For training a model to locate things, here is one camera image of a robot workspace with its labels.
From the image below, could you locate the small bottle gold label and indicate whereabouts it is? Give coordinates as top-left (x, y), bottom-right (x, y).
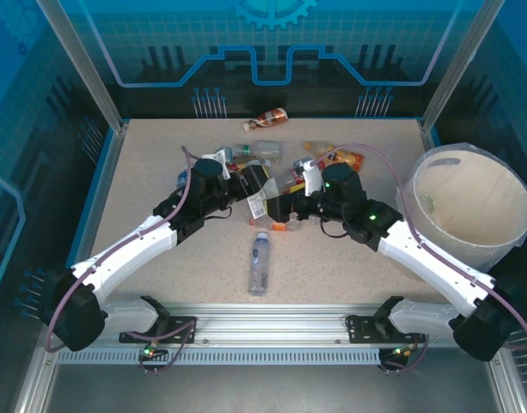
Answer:
top-left (233, 155), bottom-right (273, 170)

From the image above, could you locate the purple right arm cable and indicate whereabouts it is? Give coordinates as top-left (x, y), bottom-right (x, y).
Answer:
top-left (312, 143), bottom-right (527, 376)

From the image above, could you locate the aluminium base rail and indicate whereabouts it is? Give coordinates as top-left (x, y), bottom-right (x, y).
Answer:
top-left (43, 303), bottom-right (505, 350)

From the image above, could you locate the orange juice bottle yellow label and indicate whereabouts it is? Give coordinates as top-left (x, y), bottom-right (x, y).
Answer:
top-left (304, 140), bottom-right (365, 173)

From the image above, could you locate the slotted grey cable duct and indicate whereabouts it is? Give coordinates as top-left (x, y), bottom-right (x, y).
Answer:
top-left (56, 348), bottom-right (383, 367)

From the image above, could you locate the brown copper plastic bottle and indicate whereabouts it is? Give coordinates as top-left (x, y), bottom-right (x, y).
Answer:
top-left (242, 107), bottom-right (289, 133)

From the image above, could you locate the clear bottle orange cap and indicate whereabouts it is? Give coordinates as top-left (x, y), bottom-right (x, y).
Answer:
top-left (249, 217), bottom-right (299, 234)

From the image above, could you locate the clear water bottle blue label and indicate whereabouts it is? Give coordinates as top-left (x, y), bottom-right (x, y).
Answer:
top-left (248, 231), bottom-right (273, 297)

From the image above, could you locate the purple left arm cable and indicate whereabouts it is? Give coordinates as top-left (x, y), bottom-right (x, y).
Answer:
top-left (43, 145), bottom-right (198, 376)

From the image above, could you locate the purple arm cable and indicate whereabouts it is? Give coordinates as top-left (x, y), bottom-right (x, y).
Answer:
top-left (43, 145), bottom-right (198, 376)
top-left (312, 143), bottom-right (527, 376)

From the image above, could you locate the aluminium table side rail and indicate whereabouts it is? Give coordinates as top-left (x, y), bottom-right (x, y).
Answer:
top-left (417, 119), bottom-right (447, 156)
top-left (67, 122), bottom-right (130, 313)

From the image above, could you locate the aluminium frame post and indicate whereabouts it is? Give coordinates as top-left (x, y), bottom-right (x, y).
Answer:
top-left (34, 0), bottom-right (130, 133)
top-left (420, 0), bottom-right (507, 133)

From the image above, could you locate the small connector green light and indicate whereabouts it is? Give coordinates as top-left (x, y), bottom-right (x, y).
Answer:
top-left (140, 342), bottom-right (169, 361)
top-left (389, 342), bottom-right (419, 358)

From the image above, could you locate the squashed clear plastic bottle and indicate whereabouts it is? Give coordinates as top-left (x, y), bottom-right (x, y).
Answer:
top-left (252, 139), bottom-right (285, 164)

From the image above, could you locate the clear bottle white barcode label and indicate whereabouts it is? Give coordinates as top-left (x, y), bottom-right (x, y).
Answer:
top-left (247, 175), bottom-right (290, 225)

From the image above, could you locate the clear bottle red label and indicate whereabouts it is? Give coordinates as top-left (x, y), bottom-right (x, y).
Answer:
top-left (284, 157), bottom-right (312, 184)

